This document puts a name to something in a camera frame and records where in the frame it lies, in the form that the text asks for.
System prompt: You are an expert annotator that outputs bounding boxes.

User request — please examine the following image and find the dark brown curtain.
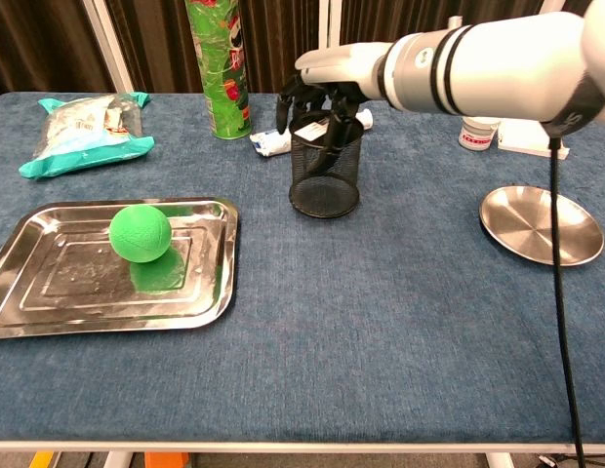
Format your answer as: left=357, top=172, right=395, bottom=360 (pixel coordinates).
left=104, top=0, right=328, bottom=95
left=336, top=0, right=546, bottom=95
left=555, top=0, right=605, bottom=20
left=0, top=0, right=114, bottom=102

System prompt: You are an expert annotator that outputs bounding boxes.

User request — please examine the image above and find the white flat box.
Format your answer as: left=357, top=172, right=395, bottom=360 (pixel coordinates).
left=496, top=119, right=571, bottom=161

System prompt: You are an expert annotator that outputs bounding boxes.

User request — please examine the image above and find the white partition post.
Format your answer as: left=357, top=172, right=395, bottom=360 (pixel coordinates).
left=82, top=0, right=137, bottom=95
left=506, top=0, right=568, bottom=96
left=315, top=0, right=343, bottom=95

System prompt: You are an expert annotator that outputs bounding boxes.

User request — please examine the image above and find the green rubber ball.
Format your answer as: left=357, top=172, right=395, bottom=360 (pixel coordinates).
left=108, top=204, right=173, bottom=264

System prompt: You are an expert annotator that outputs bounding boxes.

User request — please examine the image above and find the white jar red label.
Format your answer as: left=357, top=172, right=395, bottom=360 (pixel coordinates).
left=458, top=116, right=502, bottom=151

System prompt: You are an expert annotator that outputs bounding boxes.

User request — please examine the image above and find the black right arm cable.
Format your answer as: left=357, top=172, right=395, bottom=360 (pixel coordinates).
left=541, top=114, right=589, bottom=468

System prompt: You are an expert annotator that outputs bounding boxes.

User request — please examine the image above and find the orange object under table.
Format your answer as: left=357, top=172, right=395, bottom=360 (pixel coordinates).
left=144, top=451, right=190, bottom=468

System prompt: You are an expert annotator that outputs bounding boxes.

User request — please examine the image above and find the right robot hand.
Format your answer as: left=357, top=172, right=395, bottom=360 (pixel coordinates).
left=276, top=41, right=396, bottom=170

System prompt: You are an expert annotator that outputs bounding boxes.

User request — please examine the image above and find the black mesh pen cup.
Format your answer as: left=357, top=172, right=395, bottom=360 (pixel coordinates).
left=288, top=110, right=365, bottom=219

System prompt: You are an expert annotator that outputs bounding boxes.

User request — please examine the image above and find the round steel plate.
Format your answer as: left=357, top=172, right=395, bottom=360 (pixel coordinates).
left=479, top=185, right=605, bottom=267

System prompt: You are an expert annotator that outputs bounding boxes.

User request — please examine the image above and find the blue table mat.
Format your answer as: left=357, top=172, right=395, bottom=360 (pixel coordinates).
left=0, top=92, right=605, bottom=445

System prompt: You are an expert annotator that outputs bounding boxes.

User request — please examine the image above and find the blue white toothpaste tube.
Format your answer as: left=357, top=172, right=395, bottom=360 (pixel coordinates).
left=249, top=108, right=375, bottom=158

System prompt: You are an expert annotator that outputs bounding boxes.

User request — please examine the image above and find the rectangular steel tray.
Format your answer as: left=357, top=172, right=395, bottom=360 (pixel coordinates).
left=0, top=196, right=240, bottom=341

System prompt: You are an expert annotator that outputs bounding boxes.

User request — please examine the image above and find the white table frame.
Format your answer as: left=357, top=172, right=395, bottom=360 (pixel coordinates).
left=0, top=440, right=605, bottom=468

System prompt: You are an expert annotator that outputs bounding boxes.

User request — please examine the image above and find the teal snack bag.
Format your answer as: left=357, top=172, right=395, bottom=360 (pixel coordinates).
left=18, top=91, right=156, bottom=180

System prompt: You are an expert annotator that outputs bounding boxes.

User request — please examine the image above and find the green chips can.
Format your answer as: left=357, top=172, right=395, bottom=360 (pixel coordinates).
left=183, top=0, right=254, bottom=141

